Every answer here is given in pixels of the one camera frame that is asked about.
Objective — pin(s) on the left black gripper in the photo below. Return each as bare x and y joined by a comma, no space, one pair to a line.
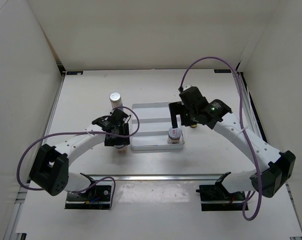
110,142

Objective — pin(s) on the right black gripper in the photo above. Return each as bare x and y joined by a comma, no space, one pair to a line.
177,108

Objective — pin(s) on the white shaker bottle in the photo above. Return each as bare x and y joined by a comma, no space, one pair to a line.
116,100

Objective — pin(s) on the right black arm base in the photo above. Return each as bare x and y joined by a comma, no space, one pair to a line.
215,198

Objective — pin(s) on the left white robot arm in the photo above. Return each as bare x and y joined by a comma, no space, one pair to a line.
50,169

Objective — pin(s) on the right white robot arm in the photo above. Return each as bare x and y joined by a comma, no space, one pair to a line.
272,167

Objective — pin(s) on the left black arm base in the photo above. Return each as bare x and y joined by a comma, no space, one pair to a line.
98,197

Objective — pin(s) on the white divided tray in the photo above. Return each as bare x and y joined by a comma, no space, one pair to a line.
152,124

